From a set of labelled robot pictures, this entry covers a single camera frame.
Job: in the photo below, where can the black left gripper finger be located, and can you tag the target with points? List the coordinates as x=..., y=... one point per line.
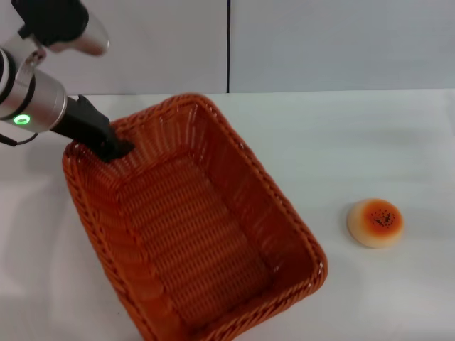
x=109, y=154
x=124, y=145

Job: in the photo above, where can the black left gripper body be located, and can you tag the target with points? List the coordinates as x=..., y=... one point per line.
x=83, y=120

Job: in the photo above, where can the orange woven plastic basket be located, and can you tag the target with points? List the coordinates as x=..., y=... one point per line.
x=199, y=227

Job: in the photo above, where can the round toy bun with sesame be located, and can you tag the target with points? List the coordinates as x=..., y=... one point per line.
x=376, y=223

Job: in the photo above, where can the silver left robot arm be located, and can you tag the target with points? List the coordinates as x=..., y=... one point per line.
x=39, y=99

